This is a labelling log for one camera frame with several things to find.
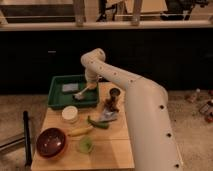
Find white dish brush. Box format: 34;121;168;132
73;86;96;100

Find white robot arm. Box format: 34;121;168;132
81;48;183;171

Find green plastic tray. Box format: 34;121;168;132
48;75;99;110

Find dark brown figurine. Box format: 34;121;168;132
105;99;119;112

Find grey blue cloth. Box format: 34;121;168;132
99;109;117;122

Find grey sponge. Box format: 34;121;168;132
62;83;78;92

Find green chili pepper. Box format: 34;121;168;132
87;116;109;129

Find white round container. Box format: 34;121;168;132
62;106;78;123

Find yellow banana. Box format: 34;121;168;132
68;126;93;137

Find dark red bowl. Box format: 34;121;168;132
36;128;66;158

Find black table leg bar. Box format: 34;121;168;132
23;111;32;166

